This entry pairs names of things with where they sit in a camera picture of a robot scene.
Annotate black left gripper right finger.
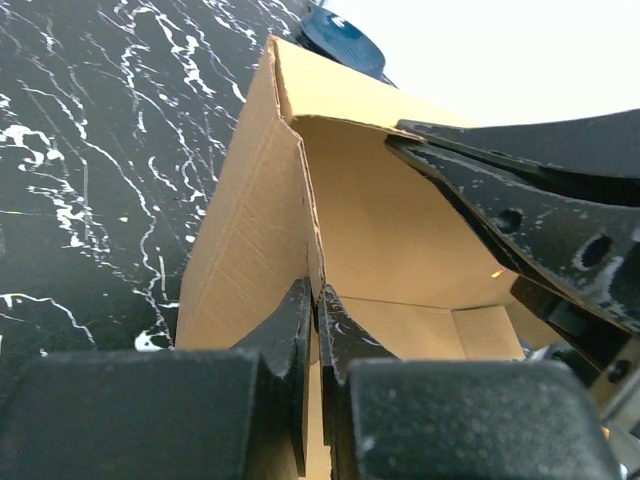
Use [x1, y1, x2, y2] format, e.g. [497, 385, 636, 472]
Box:
[316, 285, 397, 479]

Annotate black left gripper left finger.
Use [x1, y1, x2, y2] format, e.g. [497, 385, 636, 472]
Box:
[232, 278, 313, 478]

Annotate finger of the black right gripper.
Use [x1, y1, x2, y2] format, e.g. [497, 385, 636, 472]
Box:
[397, 109, 639, 205]

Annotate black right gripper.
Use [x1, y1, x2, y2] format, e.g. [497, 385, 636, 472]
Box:
[384, 134, 640, 436]

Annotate brown cardboard box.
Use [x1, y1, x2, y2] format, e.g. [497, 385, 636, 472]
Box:
[174, 34, 564, 480]

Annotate dark blue bowl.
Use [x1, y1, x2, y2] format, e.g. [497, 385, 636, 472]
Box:
[297, 4, 386, 80]

